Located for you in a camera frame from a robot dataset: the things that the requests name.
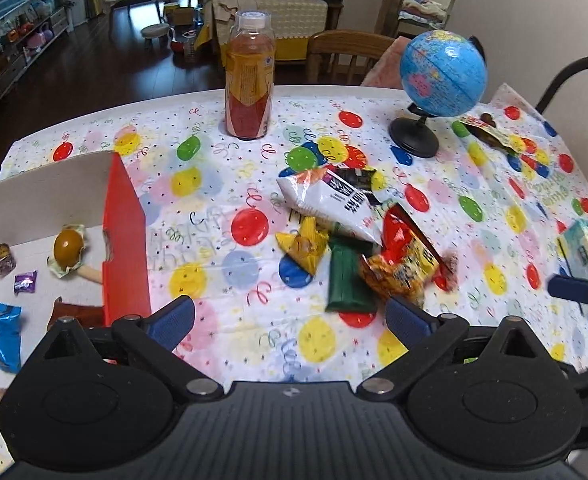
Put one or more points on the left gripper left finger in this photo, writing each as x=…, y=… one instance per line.
x=149, y=344

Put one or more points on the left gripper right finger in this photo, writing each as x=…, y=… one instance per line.
x=430, y=340

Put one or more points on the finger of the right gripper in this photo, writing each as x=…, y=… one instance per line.
x=571, y=289

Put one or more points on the red orange chips bag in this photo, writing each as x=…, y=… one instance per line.
x=407, y=261

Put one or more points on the green snack bar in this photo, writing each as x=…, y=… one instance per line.
x=348, y=292

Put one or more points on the yellow triangular snack packet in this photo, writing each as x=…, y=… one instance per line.
x=307, y=246

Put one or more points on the white snack packet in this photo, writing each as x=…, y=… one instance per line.
x=336, y=204

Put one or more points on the dark red snack packet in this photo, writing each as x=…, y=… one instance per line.
x=87, y=316

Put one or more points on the braised egg in wrapper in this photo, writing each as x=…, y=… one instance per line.
x=67, y=255

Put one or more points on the red and white cardboard box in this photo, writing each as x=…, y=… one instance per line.
x=93, y=190

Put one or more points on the purple candy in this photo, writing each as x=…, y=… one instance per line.
x=25, y=283

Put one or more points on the blue snack packet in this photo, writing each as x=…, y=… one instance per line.
x=10, y=339

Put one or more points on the brown wrapped candy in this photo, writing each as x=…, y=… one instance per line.
x=7, y=260

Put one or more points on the dark yellow snack packet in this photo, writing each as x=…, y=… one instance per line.
x=484, y=129

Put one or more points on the blue desk globe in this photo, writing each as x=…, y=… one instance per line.
x=444, y=75

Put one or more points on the wooden chair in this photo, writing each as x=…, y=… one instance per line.
x=340, y=56

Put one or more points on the red drink bottle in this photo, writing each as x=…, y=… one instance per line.
x=249, y=76

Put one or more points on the small round stool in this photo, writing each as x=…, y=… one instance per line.
x=159, y=32

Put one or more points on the long tv cabinet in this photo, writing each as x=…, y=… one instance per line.
x=21, y=55

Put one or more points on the sofa with cream cover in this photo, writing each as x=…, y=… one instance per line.
x=293, y=23

